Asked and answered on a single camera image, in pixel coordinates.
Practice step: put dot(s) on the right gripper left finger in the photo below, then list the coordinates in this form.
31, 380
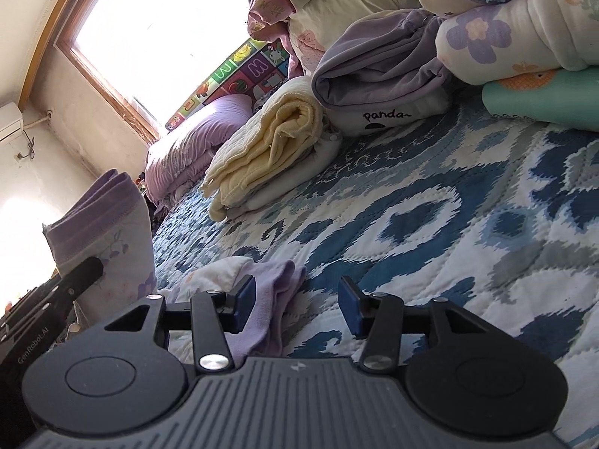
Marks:
215, 313

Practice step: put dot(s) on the white floral purple-trim garment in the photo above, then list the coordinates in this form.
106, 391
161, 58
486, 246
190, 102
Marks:
111, 222

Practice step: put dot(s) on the folded yellow quilted blanket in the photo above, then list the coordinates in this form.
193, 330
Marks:
289, 123

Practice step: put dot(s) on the blue white patterned quilt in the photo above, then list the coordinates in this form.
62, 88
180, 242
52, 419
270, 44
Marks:
498, 216

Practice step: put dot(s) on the colourful alphabet foam mat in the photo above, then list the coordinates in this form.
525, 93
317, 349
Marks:
254, 69

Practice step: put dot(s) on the white purple flower folded garment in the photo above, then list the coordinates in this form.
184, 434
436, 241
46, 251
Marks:
493, 42

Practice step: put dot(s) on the purple panda sweatshirt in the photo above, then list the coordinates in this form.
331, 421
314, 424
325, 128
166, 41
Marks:
383, 72

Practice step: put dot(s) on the mint green folded garment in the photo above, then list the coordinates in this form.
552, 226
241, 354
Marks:
560, 97

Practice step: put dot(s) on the purple folded duvet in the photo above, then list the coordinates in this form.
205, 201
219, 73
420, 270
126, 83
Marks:
184, 154

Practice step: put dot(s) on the white air conditioner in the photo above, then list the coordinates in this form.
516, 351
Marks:
11, 120

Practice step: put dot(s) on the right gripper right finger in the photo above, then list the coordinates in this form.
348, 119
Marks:
376, 318

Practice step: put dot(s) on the wooden window frame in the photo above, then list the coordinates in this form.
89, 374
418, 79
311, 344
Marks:
149, 59

